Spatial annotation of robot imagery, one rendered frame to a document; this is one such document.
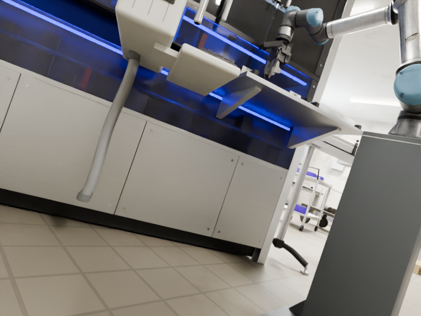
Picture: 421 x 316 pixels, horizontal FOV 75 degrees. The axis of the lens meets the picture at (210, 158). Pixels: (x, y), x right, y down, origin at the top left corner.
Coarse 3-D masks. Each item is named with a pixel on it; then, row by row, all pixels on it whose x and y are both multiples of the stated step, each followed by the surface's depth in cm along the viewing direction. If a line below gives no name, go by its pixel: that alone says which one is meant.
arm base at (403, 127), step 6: (402, 120) 102; (408, 120) 100; (414, 120) 99; (420, 120) 98; (396, 126) 103; (402, 126) 100; (408, 126) 99; (414, 126) 98; (420, 126) 97; (390, 132) 104; (396, 132) 101; (402, 132) 99; (408, 132) 98; (414, 132) 97; (420, 132) 96; (420, 138) 96
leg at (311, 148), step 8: (312, 144) 190; (312, 152) 194; (304, 160) 194; (304, 168) 193; (304, 176) 194; (296, 184) 194; (296, 192) 193; (296, 200) 194; (288, 208) 194; (288, 216) 193; (288, 224) 194; (280, 232) 193; (280, 248) 193
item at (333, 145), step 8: (328, 136) 193; (336, 136) 199; (320, 144) 191; (328, 144) 193; (336, 144) 196; (344, 144) 199; (352, 144) 205; (328, 152) 203; (336, 152) 197; (344, 152) 200; (352, 152) 202; (344, 160) 211; (352, 160) 203
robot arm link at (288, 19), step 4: (288, 8) 134; (292, 8) 133; (296, 8) 133; (288, 12) 134; (292, 12) 133; (284, 16) 135; (288, 16) 133; (292, 16) 132; (284, 20) 134; (288, 20) 133; (292, 20) 132; (284, 24) 133; (288, 24) 133; (292, 24) 133; (292, 28) 133
